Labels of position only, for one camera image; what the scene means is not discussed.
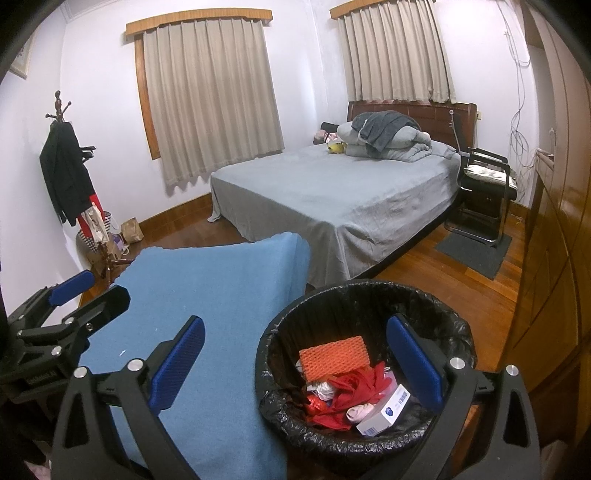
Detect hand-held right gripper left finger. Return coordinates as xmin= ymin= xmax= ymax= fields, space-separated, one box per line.
xmin=52 ymin=315 xmax=206 ymax=480

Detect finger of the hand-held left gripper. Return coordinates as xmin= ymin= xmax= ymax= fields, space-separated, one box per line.
xmin=18 ymin=285 xmax=131 ymax=356
xmin=7 ymin=270 xmax=95 ymax=330

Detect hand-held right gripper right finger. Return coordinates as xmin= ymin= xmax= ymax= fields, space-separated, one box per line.
xmin=386 ymin=313 xmax=542 ymax=480

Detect red cloth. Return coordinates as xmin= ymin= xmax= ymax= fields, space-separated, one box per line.
xmin=330 ymin=362 xmax=394 ymax=411

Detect white cardboard box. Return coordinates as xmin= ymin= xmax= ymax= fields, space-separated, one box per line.
xmin=356 ymin=384 xmax=411 ymax=437

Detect pink cloth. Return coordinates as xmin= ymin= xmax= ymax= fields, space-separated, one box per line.
xmin=346 ymin=402 xmax=376 ymax=423

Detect orange foam net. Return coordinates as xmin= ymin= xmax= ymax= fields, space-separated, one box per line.
xmin=298 ymin=336 xmax=370 ymax=383

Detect bin with black liner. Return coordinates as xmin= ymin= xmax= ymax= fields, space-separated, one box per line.
xmin=255 ymin=282 xmax=476 ymax=462

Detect striped bag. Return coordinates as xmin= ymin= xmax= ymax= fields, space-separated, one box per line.
xmin=76 ymin=210 xmax=114 ymax=252

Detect brown paper bag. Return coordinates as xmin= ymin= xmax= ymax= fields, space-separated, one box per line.
xmin=121 ymin=217 xmax=145 ymax=244

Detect blue towel covered table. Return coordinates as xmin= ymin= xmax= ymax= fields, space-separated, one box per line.
xmin=76 ymin=232 xmax=311 ymax=480

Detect red garment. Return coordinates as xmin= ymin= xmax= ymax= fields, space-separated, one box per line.
xmin=76 ymin=194 xmax=105 ymax=241

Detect black coat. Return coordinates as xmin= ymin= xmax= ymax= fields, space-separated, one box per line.
xmin=39 ymin=122 xmax=95 ymax=227

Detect dark grey floor mat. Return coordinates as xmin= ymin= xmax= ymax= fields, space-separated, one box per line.
xmin=434 ymin=233 xmax=513 ymax=280

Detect black metal chair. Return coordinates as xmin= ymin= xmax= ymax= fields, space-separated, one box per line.
xmin=444 ymin=147 xmax=518 ymax=247

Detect wooden coat rack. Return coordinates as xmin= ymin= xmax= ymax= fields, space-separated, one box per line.
xmin=45 ymin=91 xmax=139 ymax=282

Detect bed with grey sheet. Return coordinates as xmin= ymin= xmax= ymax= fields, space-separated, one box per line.
xmin=209 ymin=100 xmax=477 ymax=287

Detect chair seat cushion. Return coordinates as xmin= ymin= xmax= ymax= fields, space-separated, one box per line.
xmin=463 ymin=167 xmax=518 ymax=190

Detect wooden wardrobe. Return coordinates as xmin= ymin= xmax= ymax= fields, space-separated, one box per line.
xmin=503 ymin=0 xmax=591 ymax=462

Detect folded grey quilt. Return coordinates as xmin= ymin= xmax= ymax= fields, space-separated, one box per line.
xmin=337 ymin=121 xmax=434 ymax=163

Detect wide beige curtain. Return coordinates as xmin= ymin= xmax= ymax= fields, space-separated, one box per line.
xmin=144 ymin=18 xmax=284 ymax=188

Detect dark grey clothes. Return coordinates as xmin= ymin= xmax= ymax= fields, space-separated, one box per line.
xmin=352 ymin=112 xmax=422 ymax=152

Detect wooden curtain pelmet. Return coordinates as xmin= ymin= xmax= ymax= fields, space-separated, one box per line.
xmin=329 ymin=0 xmax=437 ymax=19
xmin=126 ymin=10 xmax=274 ymax=34

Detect narrow beige curtain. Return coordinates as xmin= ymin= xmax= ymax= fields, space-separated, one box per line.
xmin=339 ymin=0 xmax=458 ymax=104

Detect wooden window frame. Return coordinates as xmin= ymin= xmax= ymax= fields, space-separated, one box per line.
xmin=134 ymin=34 xmax=161 ymax=161

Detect framed wall picture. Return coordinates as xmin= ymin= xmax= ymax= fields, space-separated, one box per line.
xmin=9 ymin=34 xmax=38 ymax=78

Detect white wall cables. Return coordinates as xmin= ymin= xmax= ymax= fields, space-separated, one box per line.
xmin=499 ymin=0 xmax=536 ymax=181

